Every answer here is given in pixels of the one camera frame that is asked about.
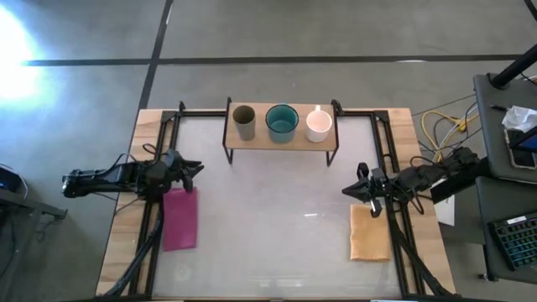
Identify black table frame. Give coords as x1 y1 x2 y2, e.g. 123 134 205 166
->
104 100 448 299

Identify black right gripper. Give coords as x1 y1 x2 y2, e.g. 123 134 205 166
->
341 162 395 218

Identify black keyboard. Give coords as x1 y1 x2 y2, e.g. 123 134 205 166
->
488 211 537 272

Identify white ribbed mug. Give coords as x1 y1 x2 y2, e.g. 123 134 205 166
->
305 104 333 143

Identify white paper sheet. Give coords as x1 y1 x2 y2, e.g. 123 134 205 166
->
434 178 456 227

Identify white crumpled tissue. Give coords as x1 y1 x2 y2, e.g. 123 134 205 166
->
502 105 537 133

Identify cream round object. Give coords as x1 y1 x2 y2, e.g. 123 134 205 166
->
349 203 392 263

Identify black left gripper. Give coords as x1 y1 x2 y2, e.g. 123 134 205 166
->
161 149 206 194

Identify teal enamel mug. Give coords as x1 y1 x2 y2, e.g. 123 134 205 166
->
264 103 300 144

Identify smartphone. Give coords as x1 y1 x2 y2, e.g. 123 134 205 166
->
503 125 537 171

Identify grey side desk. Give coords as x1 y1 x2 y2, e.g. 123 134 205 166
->
472 73 537 284

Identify wooden shelf with black legs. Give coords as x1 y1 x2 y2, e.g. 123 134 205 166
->
222 96 346 168

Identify yellow cable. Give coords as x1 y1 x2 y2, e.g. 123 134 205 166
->
421 109 480 163

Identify tall grey cup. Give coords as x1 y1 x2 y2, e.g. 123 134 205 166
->
232 104 257 142

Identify black pole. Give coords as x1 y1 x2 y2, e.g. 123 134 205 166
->
490 44 537 89

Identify pink cloth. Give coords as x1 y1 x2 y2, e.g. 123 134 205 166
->
162 187 199 253

